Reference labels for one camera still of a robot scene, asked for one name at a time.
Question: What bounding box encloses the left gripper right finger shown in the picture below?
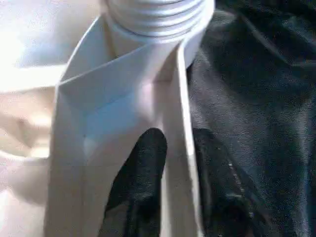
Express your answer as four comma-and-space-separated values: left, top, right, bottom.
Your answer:
192, 127, 277, 237

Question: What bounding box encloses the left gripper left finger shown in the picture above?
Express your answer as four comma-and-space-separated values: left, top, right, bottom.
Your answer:
97, 127, 169, 237

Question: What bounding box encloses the white plastic table leg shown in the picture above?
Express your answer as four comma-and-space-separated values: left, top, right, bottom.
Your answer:
103, 0, 214, 45

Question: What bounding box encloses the black work mat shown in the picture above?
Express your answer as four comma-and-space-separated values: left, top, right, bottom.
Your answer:
186, 0, 316, 237

